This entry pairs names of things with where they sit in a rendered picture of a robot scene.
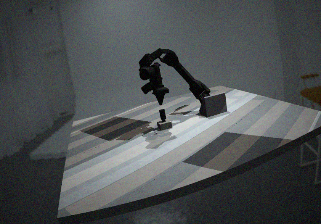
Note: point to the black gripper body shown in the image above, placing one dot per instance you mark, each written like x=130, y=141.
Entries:
x=159, y=87

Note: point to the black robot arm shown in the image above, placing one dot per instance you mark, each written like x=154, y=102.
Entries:
x=198, y=89

